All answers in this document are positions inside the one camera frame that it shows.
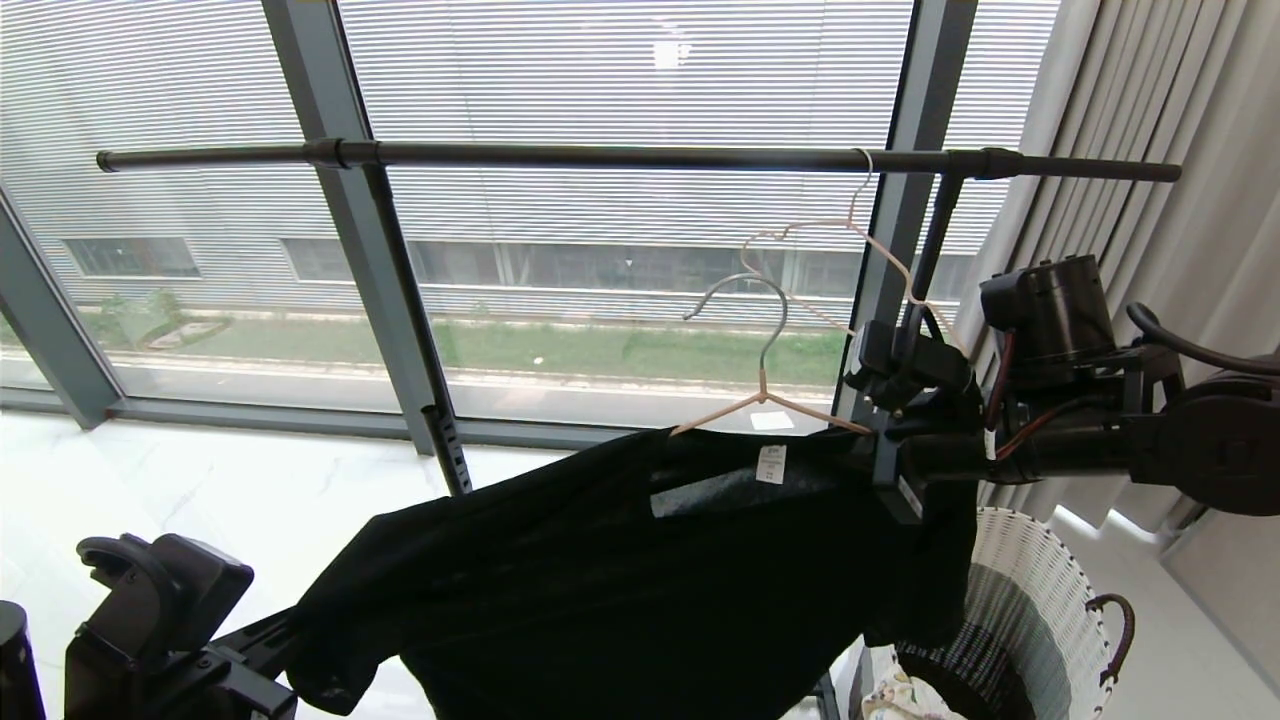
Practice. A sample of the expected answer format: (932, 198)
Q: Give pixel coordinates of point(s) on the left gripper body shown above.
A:
(220, 690)

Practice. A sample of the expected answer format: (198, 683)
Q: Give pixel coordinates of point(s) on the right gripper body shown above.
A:
(940, 460)

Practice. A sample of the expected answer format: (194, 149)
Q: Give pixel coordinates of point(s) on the pink clothes hanger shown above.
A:
(800, 228)
(765, 330)

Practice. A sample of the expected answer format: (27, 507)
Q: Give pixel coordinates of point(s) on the cream printed garment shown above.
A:
(900, 700)

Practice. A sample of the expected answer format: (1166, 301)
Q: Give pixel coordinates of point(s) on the black short-sleeved shirt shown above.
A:
(600, 580)

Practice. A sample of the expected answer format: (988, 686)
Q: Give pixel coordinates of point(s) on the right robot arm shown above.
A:
(1050, 300)

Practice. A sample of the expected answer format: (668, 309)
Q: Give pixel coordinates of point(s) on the white laundry basket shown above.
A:
(1040, 600)

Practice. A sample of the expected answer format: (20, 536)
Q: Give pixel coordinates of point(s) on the black clothes rack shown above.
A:
(600, 156)

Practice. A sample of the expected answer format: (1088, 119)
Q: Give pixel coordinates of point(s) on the beige curtain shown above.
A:
(1180, 180)

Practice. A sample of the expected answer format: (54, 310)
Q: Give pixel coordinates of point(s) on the window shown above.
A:
(600, 80)

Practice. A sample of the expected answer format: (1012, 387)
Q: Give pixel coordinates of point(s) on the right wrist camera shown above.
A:
(910, 360)

